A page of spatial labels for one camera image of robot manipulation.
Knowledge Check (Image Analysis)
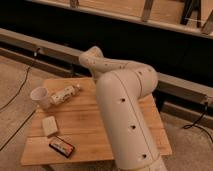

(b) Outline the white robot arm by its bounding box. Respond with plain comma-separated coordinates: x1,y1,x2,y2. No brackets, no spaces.
79,46,167,171

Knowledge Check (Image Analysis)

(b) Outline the wooden board table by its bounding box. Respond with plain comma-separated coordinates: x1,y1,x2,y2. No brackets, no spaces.
20,77,173,167

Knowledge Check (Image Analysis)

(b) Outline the beige sponge block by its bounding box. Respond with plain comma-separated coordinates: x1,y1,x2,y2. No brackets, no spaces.
42,116,58,137

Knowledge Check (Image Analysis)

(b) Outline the black snack packet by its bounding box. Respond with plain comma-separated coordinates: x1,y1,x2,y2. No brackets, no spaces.
49,137,75,158

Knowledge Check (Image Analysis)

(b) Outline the grey metal rail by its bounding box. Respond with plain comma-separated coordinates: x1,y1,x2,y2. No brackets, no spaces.
0,27,213,129

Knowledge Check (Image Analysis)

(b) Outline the black cable on floor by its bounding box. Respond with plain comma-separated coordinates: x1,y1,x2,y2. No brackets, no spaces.
0,47,42,153

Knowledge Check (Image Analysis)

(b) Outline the black cable at right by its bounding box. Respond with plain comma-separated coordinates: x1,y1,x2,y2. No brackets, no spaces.
182,99,213,148

